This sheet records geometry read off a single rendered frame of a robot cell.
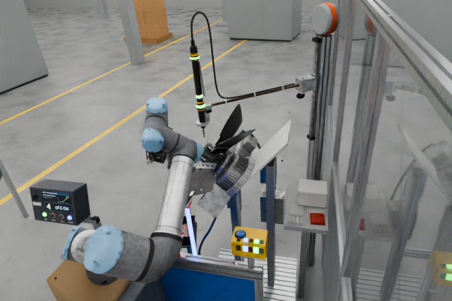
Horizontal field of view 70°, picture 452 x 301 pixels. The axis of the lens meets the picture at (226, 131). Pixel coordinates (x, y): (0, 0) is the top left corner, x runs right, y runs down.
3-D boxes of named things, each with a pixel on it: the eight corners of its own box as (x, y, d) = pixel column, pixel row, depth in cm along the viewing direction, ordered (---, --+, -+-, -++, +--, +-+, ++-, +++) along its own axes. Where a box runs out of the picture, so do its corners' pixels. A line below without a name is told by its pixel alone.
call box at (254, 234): (268, 244, 158) (268, 229, 153) (266, 262, 150) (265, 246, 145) (236, 240, 162) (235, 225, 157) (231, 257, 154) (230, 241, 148)
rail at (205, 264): (263, 275, 165) (263, 264, 162) (262, 281, 162) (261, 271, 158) (106, 250, 187) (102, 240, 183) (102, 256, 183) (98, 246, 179)
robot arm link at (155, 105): (142, 109, 109) (146, 94, 115) (145, 132, 117) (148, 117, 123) (166, 111, 110) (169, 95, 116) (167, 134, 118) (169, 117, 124)
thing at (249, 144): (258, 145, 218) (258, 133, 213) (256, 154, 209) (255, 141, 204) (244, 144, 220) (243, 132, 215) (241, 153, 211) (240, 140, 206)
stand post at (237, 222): (245, 278, 253) (239, 186, 208) (243, 289, 245) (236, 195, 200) (239, 277, 254) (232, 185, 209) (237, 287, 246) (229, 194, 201)
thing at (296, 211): (305, 208, 193) (305, 205, 192) (302, 226, 181) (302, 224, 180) (290, 206, 196) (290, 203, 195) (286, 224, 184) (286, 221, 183)
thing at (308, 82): (310, 86, 189) (311, 72, 185) (317, 90, 184) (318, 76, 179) (294, 90, 186) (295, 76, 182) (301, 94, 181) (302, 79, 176)
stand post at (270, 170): (274, 283, 247) (275, 157, 191) (274, 293, 240) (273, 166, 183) (269, 282, 248) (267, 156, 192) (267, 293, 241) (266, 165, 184)
